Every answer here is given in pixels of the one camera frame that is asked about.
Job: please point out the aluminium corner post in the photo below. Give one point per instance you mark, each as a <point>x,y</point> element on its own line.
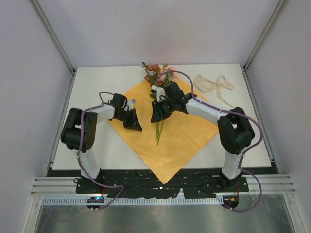
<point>272,20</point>
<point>47,25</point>

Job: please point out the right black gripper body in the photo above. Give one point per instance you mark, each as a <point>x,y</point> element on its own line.
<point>169,105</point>

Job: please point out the orange wrapping paper sheet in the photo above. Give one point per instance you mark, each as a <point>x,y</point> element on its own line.
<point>183,136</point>

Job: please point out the aluminium frame rail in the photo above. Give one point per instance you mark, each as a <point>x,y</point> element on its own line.
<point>270,184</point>

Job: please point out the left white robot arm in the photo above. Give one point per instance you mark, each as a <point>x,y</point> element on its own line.
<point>79,130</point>

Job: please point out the white slotted cable duct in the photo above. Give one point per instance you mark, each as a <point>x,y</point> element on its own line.
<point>93,201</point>

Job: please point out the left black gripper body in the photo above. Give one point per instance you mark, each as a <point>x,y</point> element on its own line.
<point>122,116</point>

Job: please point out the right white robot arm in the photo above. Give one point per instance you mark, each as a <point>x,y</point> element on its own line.
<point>235,131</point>

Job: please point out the left aluminium corner post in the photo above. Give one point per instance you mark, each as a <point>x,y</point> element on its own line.
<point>47,25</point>

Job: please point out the right aluminium corner post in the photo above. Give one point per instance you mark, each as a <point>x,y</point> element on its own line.
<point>272,20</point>

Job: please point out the cream ribbon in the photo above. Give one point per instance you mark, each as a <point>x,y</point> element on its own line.
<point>205,85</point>

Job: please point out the fake flower bouquet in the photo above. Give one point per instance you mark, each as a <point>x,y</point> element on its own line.
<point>152,76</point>

